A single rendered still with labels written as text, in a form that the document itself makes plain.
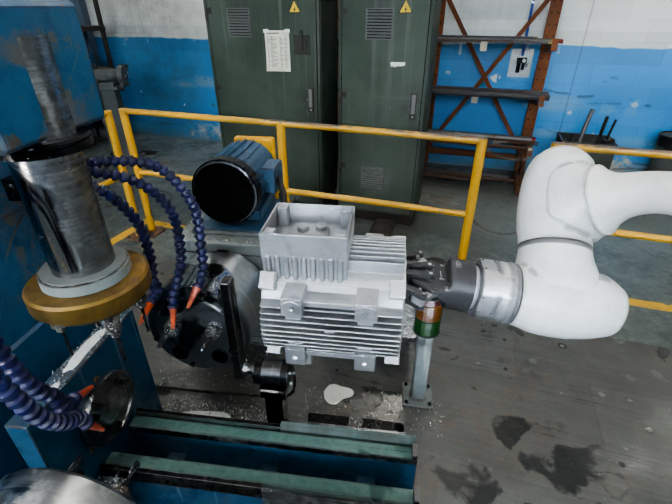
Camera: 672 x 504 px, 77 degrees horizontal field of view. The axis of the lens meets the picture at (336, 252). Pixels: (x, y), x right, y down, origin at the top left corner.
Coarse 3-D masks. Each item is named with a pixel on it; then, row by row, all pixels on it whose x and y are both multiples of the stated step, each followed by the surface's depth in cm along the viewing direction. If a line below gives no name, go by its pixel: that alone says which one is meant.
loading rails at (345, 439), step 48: (144, 432) 92; (192, 432) 90; (240, 432) 90; (288, 432) 90; (336, 432) 89; (384, 432) 88; (144, 480) 82; (192, 480) 80; (240, 480) 81; (288, 480) 81; (336, 480) 81; (384, 480) 89
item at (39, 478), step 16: (0, 480) 59; (16, 480) 56; (32, 480) 56; (48, 480) 55; (64, 480) 56; (80, 480) 56; (96, 480) 57; (0, 496) 54; (16, 496) 54; (32, 496) 54; (48, 496) 54; (64, 496) 54; (80, 496) 55; (96, 496) 56; (112, 496) 57; (128, 496) 64
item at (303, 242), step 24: (288, 216) 64; (312, 216) 65; (336, 216) 64; (264, 240) 57; (288, 240) 56; (312, 240) 56; (336, 240) 55; (264, 264) 59; (288, 264) 58; (312, 264) 57; (336, 264) 57
